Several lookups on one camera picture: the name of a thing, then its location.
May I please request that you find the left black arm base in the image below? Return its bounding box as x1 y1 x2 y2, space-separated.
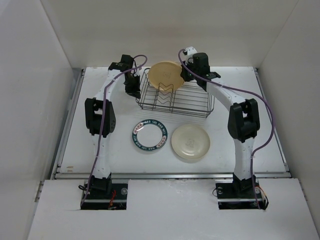
78 176 128 211

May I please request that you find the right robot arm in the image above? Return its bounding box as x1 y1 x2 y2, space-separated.
179 47 260 197

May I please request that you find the yellow plate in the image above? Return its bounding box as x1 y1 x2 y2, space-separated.
148 61 185 93

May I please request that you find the cream plate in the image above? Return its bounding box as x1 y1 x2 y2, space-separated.
171 124 211 164

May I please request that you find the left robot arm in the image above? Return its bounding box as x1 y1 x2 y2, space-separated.
84 54 141 199

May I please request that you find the teal banded lettered plate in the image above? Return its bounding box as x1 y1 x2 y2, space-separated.
130 118 169 155

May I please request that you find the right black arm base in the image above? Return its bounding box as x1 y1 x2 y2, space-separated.
212 182 269 210

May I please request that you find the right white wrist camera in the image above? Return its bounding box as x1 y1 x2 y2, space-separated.
182 46 197 62

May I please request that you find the metal wire dish rack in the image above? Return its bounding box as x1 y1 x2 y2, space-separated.
135 67 215 118

